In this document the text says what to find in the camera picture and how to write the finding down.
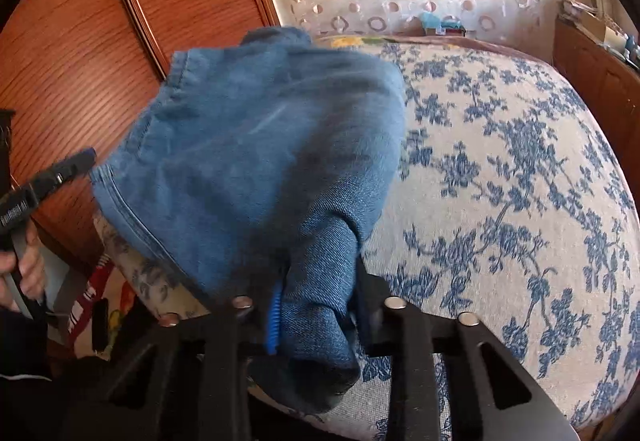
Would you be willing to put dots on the cardboard box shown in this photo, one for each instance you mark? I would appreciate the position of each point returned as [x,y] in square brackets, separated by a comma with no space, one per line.
[602,31]

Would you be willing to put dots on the red patterned cloth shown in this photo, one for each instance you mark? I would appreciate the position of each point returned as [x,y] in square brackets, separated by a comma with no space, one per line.
[92,301]

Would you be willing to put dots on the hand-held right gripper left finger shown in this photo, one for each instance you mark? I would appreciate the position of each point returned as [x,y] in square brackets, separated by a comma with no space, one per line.
[272,321]

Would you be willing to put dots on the colourful flower blanket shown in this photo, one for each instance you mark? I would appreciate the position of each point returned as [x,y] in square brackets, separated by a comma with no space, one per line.
[350,41]

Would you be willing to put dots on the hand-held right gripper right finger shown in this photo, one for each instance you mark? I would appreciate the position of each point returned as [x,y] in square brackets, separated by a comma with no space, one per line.
[370,316]

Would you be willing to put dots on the wooden side cabinet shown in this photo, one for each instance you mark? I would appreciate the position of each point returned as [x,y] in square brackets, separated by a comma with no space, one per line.
[590,66]

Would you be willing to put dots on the person's left hand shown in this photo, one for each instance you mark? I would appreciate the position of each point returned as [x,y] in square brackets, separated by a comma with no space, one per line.
[34,271]

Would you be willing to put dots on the person's dark clothing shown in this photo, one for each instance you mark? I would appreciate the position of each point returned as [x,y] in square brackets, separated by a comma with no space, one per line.
[30,401]

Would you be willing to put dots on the blue floral bed blanket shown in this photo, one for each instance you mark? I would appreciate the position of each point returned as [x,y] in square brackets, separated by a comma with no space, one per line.
[500,171]

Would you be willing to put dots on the stack of papers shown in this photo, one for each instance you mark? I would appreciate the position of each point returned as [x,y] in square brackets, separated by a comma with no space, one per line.
[577,7]

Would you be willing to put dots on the open box with blue contents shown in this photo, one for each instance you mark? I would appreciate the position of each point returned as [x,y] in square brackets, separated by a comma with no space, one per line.
[440,25]

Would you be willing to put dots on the blue jeans pants with patch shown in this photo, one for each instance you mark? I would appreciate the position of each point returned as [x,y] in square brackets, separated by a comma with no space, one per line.
[250,146]

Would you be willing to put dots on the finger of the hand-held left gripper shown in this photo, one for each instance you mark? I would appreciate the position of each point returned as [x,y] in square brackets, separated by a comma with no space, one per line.
[62,173]

